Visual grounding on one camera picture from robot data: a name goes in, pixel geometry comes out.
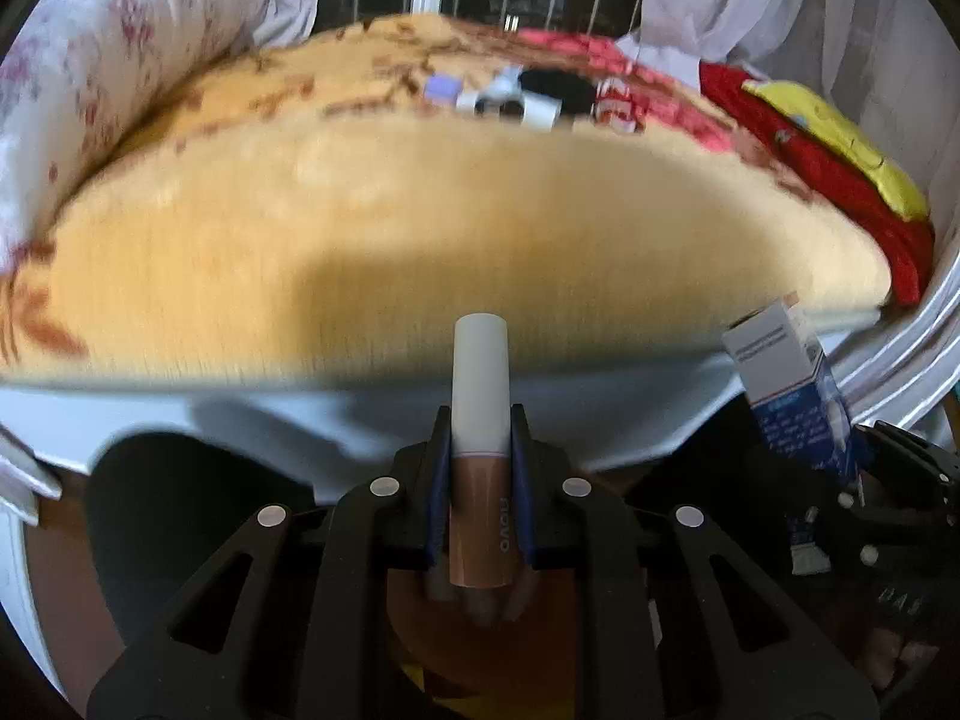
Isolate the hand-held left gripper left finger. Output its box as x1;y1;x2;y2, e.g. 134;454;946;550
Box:
86;405;455;720

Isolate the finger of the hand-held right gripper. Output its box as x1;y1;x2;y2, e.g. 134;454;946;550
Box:
838;420;960;520

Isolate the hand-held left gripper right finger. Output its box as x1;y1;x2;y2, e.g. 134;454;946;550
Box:
510;403;880;720

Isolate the small white ointment tube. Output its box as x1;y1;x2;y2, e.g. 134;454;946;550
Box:
787;506;834;577

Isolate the beige concealer tube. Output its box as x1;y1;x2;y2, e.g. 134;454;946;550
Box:
448;313;517;587

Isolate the blue and white box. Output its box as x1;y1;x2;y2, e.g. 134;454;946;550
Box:
722;300;865;487

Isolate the white bed sheet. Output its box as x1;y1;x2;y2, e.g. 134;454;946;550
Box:
0;236;960;526

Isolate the yellow floral blanket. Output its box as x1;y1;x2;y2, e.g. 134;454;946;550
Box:
0;13;895;392

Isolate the yellow cartoon pillow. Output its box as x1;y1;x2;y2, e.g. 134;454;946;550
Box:
742;79;931;223

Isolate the translucent white bottle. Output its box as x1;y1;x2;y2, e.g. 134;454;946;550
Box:
523;97;563;133

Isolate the black cloth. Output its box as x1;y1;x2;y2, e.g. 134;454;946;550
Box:
519;69;594;118

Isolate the floral white bolster pillow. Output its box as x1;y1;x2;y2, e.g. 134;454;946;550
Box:
0;0;272;271

